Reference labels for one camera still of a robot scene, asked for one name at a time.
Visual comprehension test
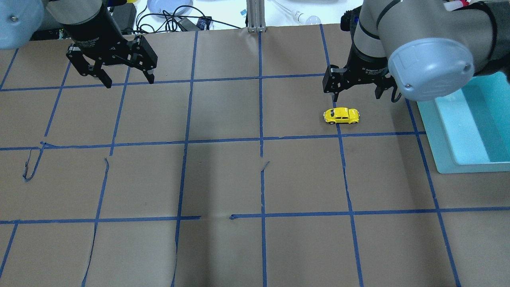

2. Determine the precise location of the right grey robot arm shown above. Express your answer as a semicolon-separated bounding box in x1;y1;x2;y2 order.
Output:
322;0;510;101

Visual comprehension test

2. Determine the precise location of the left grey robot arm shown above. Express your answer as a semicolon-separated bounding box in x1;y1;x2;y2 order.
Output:
0;0;158;88

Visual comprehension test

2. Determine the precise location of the yellow toy beetle car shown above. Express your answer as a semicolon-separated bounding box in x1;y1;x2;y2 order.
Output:
323;107;360;125

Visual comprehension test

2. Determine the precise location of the blue plastic plate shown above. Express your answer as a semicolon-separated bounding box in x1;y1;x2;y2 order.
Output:
146;0;193;15

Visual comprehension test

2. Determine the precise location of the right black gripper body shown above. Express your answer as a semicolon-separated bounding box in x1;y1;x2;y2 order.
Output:
341;44;395;84

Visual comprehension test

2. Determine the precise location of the black power adapter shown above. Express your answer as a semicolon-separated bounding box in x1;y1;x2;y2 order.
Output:
110;2;137;35

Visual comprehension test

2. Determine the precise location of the turquoise plastic storage bin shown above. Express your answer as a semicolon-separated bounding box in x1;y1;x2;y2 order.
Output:
418;71;510;174

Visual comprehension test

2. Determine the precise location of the aluminium frame post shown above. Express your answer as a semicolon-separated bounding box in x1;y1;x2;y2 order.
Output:
246;0;267;33

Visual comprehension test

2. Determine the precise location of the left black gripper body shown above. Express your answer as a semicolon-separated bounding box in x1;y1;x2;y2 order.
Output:
63;8;133;70

